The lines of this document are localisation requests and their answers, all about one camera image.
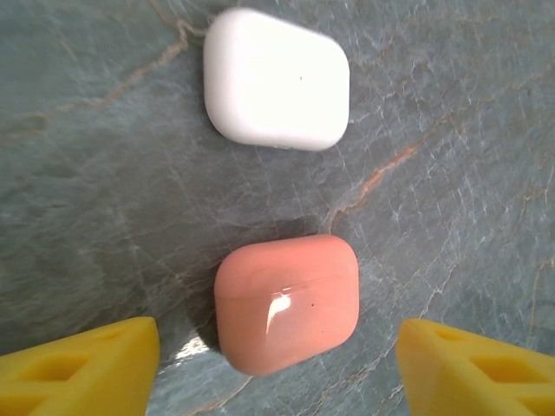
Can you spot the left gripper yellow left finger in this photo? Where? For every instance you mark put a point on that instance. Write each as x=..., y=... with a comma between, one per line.
x=130, y=346

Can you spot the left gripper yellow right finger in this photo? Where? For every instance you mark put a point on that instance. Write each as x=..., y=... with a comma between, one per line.
x=433, y=359

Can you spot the coral earbud charging case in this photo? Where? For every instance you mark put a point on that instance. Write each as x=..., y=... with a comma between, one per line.
x=286, y=312

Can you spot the white earbud charging case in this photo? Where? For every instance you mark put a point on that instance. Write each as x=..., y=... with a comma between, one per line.
x=277, y=82

